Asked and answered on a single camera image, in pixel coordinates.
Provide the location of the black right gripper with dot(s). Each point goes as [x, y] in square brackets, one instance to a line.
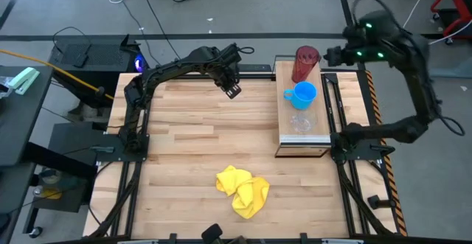
[344, 56]

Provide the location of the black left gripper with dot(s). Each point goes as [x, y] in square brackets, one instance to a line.
[225, 74]

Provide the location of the red faceted tumbler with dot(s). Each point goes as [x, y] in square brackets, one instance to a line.
[305, 63]

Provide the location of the blue plastic mug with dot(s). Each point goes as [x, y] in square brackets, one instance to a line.
[300, 96]

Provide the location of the clear glass cup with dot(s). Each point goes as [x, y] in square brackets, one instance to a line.
[303, 121]

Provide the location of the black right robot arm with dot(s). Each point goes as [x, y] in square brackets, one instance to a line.
[416, 78]

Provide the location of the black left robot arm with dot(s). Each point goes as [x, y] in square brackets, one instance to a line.
[166, 67]

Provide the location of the orange black hazard tape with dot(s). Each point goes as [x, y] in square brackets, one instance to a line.
[373, 96]

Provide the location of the yellow microfiber cloth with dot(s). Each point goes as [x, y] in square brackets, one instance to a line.
[243, 190]

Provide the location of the red framed black cart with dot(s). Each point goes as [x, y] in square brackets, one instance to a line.
[451, 19]

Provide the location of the black computer tower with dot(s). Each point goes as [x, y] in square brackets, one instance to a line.
[96, 58]

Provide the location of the black equipment cart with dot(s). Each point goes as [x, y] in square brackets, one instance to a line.
[70, 141]

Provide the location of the yellow round object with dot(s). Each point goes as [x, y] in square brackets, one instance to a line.
[51, 193]

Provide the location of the mint green stapler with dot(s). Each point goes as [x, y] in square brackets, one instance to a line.
[24, 80]

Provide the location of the black desk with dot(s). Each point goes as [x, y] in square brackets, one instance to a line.
[18, 126]

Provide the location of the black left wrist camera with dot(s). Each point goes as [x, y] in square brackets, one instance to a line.
[231, 54]

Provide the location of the wooden shelf with black frame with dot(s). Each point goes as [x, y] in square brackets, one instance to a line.
[317, 100]

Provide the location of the black aluminium table rail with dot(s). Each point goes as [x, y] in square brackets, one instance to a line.
[137, 174]
[329, 104]
[341, 104]
[124, 174]

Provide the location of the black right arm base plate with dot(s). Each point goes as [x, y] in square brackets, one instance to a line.
[363, 153]

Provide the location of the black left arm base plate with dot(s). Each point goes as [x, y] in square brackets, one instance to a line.
[110, 153]

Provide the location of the black table-level camera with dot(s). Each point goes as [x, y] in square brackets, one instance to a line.
[212, 233]

